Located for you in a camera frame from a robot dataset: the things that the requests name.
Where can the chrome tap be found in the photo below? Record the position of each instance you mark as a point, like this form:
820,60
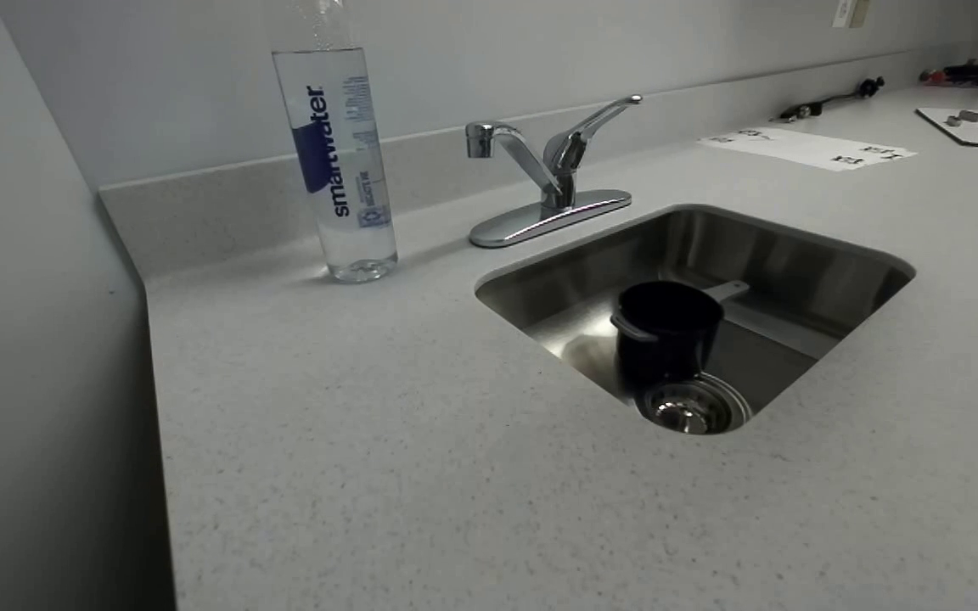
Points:
540,216

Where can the chrome tap lever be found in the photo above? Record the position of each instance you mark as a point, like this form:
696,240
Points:
591,127

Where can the clear plastic water bottle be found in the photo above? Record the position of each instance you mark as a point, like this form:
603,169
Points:
338,170

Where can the stainless steel sink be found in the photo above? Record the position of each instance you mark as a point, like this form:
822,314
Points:
710,255

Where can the white printed paper sheet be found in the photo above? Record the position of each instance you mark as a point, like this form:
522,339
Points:
803,147

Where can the wall socket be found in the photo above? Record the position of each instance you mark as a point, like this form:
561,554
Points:
847,11

